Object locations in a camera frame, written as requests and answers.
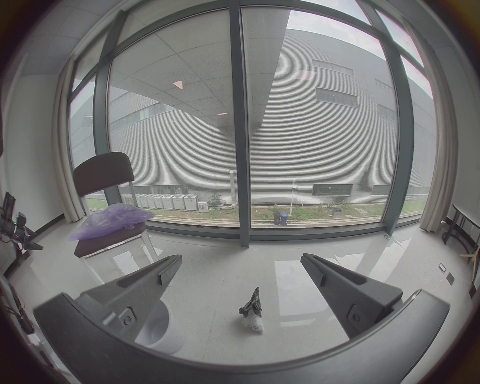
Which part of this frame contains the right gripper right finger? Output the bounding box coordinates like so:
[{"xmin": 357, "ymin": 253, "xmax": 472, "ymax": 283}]
[{"xmin": 301, "ymin": 253, "xmax": 404, "ymax": 340}]

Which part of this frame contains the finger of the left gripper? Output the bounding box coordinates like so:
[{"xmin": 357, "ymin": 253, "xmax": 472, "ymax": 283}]
[{"xmin": 22, "ymin": 232, "xmax": 44, "ymax": 251}]

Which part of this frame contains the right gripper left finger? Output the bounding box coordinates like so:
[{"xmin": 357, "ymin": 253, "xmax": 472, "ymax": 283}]
[{"xmin": 77, "ymin": 254, "xmax": 183, "ymax": 342}]

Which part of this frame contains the purple plastic bag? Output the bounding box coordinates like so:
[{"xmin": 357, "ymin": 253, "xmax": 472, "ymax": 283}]
[{"xmin": 68, "ymin": 202, "xmax": 155, "ymax": 242}]

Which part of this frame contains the black plastic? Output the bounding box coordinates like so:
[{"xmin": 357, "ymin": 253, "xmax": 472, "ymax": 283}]
[{"xmin": 238, "ymin": 286, "xmax": 263, "ymax": 319}]

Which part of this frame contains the clear printed wrapper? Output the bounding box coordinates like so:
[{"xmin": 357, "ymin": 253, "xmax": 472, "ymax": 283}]
[{"xmin": 240, "ymin": 314, "xmax": 265, "ymax": 334}]

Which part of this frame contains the white trash bin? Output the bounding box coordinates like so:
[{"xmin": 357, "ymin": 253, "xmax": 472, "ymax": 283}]
[{"xmin": 134, "ymin": 298, "xmax": 187, "ymax": 355}]

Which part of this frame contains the dark padded white chair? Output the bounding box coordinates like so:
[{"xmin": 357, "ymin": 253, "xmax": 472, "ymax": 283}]
[{"xmin": 72, "ymin": 152, "xmax": 159, "ymax": 286}]

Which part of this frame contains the dark small table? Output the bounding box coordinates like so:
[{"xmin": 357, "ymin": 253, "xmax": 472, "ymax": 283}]
[{"xmin": 442, "ymin": 203, "xmax": 480, "ymax": 256}]

